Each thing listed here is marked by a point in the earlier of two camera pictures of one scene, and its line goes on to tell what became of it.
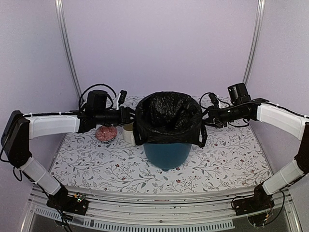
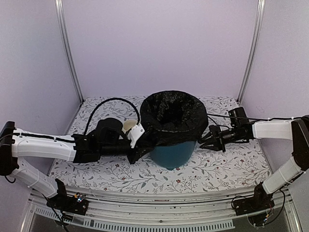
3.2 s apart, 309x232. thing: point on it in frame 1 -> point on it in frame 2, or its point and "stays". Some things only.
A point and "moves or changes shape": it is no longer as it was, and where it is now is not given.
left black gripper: [125, 115] -> [137, 154]
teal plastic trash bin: [167, 156] moves or changes shape
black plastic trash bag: [168, 117] moves or changes shape
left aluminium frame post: [60, 6] stays
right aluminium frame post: [260, 9] stays
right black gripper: [218, 121] -> [220, 142]
